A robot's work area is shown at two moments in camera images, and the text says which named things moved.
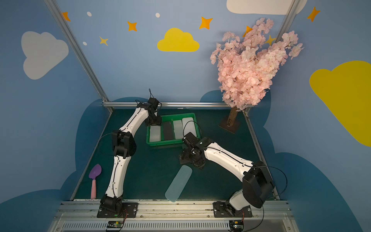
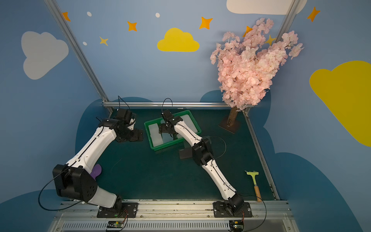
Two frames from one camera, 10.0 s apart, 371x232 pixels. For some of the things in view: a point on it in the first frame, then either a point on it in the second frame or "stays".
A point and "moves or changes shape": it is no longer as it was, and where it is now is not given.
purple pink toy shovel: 95,170 stays
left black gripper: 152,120 -> 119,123
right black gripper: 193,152 -> 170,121
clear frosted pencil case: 155,134 moves or changes shape
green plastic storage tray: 172,129 stays
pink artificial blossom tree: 248,64 stays
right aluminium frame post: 288,20 stays
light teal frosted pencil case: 178,183 -> 166,137
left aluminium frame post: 79,52 stays
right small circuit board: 236,225 stays
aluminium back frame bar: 168,104 stays
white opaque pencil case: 189,126 stays
